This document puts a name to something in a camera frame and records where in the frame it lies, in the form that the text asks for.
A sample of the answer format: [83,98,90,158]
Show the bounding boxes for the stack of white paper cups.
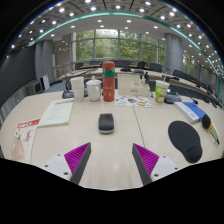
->
[69,76,86,102]

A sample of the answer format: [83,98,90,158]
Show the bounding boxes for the ceiling lights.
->
[9,0,218,58]

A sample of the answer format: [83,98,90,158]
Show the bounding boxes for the white lidded ceramic mug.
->
[85,75,103,102]

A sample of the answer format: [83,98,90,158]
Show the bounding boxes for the grey monitor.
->
[28,81,44,96]

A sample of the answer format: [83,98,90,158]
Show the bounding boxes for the black computer mouse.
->
[98,113,116,135]

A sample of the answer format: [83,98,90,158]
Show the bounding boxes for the dark office chairs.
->
[74,59,218,96]

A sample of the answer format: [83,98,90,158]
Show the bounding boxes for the black mouse pad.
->
[167,120,204,164]

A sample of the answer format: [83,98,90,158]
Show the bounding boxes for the colourful sticker sheet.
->
[114,94,153,109]

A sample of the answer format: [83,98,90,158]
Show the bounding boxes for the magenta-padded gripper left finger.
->
[42,141,93,186]

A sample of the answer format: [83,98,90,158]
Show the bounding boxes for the red thermos bottle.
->
[101,60,116,103]

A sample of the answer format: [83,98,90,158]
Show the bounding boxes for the white standing panel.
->
[40,73,51,91]

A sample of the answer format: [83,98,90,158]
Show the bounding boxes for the blue and white book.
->
[173,101,208,124]

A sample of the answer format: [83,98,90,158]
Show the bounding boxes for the red and white brochure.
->
[10,118,42,164]

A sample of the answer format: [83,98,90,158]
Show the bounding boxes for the handheld microphone with yellow ring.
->
[201,113,221,146]

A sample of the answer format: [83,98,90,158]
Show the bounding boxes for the white storage box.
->
[117,73,151,98]

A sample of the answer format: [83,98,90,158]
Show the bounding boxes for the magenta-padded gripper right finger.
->
[131,143,181,187]

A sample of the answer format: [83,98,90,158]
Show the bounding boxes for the cream paper sheet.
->
[37,98,75,128]

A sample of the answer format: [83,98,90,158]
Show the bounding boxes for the green printed paper cup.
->
[154,79,170,104]

